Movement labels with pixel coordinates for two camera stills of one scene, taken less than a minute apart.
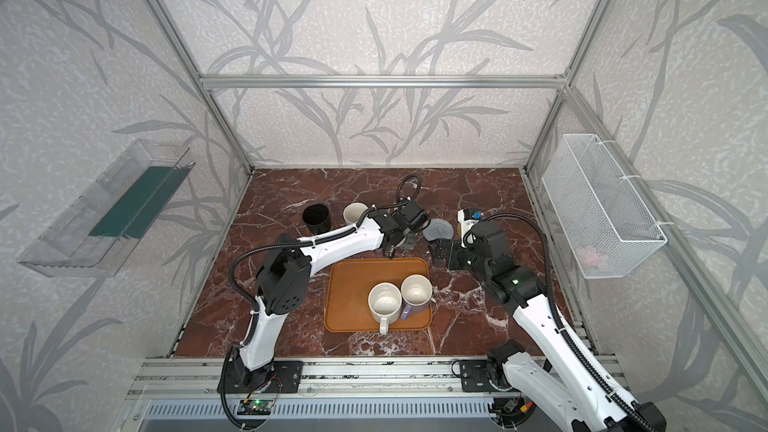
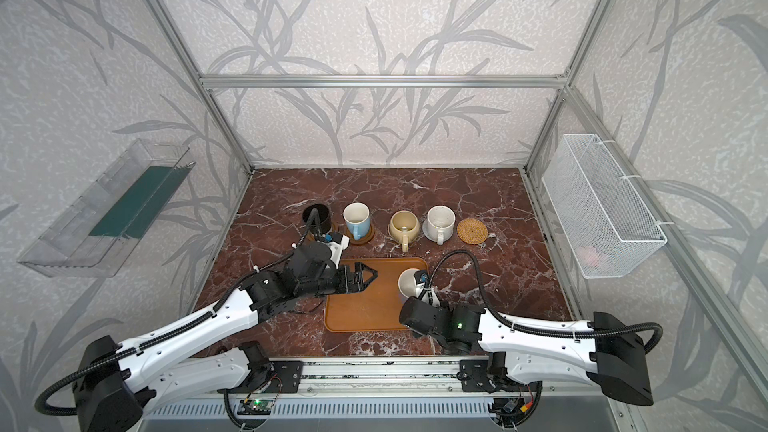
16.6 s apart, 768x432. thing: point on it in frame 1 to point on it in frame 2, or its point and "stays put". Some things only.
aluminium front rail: [337, 379] stays put
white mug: [385, 302] to [440, 223]
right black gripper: [447, 251] to [414, 312]
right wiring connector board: [511, 406] stays put
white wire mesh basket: [607, 225] stays put
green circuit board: [255, 407] stays put
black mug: [317, 218] stays put
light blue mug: [352, 212] stays put
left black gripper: [400, 240] to [345, 278]
